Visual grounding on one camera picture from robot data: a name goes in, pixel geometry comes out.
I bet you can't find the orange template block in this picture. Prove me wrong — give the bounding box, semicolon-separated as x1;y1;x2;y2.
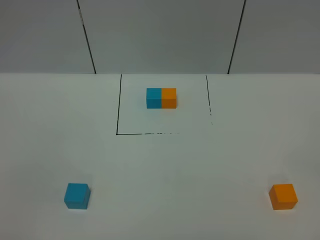
161;88;177;109

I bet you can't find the blue template block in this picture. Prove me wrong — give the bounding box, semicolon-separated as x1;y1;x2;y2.
146;88;162;109

